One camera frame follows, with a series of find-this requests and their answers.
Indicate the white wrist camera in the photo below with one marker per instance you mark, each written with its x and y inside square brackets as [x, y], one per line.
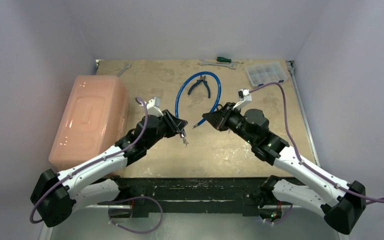
[244, 98]
[153, 107]

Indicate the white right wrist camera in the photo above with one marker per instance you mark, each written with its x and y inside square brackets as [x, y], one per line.
[244, 98]

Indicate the silver wrench near screwdriver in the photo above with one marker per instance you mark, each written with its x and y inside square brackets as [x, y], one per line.
[231, 65]

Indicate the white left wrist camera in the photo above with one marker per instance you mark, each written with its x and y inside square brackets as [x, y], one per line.
[153, 107]

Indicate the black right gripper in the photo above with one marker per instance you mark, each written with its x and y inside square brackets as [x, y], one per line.
[225, 115]

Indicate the blue cable lock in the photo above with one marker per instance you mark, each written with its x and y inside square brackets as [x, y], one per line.
[202, 73]

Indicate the green-handled screwdriver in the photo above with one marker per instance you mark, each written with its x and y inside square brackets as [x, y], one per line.
[227, 60]

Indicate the pink plastic storage box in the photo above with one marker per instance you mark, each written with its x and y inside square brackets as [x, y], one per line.
[94, 118]

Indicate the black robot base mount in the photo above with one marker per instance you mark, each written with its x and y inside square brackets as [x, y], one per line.
[204, 195]

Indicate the small silver keys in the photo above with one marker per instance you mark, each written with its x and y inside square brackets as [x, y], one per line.
[183, 138]

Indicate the clear plastic organizer box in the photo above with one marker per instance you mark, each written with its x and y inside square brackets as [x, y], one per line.
[261, 74]

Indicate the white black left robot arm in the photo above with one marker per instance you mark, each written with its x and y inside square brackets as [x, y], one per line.
[57, 195]

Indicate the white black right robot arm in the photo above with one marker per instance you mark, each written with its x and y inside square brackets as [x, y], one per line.
[338, 202]

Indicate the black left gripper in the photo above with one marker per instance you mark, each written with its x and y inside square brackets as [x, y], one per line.
[175, 125]

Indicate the small silver wrench left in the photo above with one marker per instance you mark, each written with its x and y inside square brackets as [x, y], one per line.
[127, 66]

